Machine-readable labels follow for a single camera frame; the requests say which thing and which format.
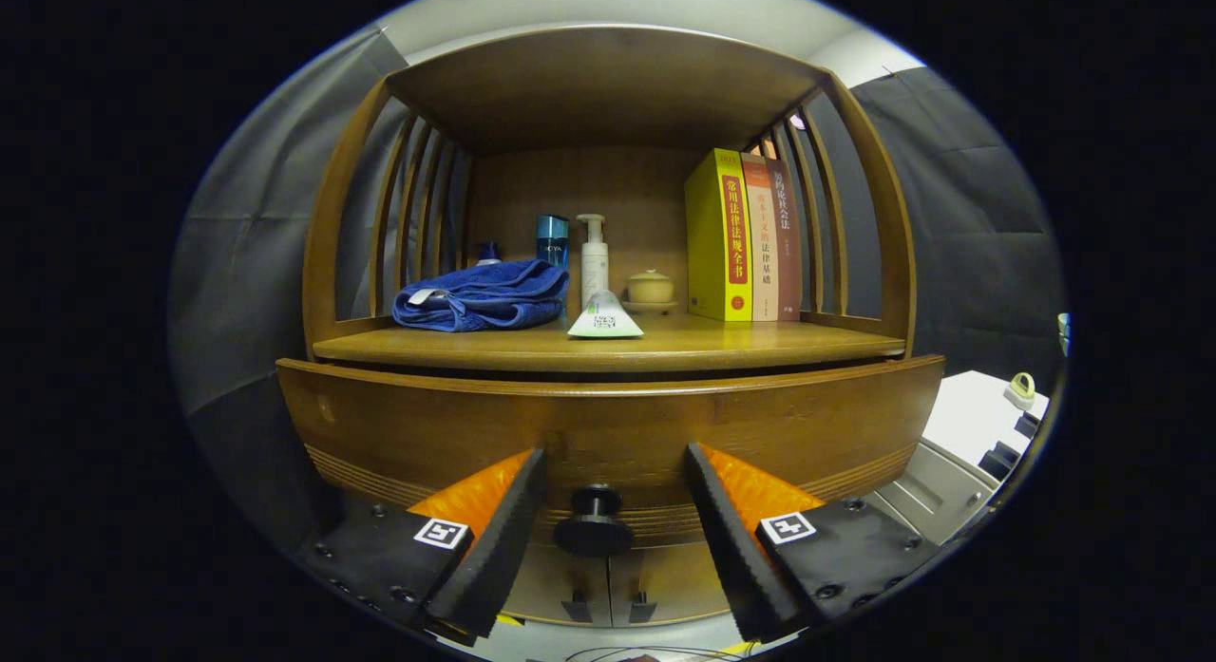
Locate tall blue bottle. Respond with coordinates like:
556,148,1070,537
536,214,571,272

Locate wooden drawer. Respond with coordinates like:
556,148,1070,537
275,355,946,549

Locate wooden cabinet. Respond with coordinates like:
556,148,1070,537
275,24,946,630

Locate wooden cabinet door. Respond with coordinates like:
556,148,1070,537
503,543,614,627
608,546,737,627

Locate brown book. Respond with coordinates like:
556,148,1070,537
768,159,802,322

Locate yellow book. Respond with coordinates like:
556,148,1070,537
684,148,753,323

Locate wooden countertop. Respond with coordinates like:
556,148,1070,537
312,311,908,373

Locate white pump bottle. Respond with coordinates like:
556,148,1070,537
577,214,610,307

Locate white side cabinet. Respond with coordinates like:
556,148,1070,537
864,369,1051,547

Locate black drawer knob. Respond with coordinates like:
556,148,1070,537
553,484,636,558

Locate orange and white book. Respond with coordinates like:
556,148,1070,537
741,153,780,322

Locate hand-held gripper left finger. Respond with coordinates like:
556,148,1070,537
299,447,549,642

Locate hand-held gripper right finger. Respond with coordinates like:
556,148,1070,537
686,442,941,642

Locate blue folded towel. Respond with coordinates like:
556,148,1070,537
391,258,571,333

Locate white green tube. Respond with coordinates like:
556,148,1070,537
567,289,645,340

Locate yellow lidded teacup with saucer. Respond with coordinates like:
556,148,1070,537
622,269,681,314

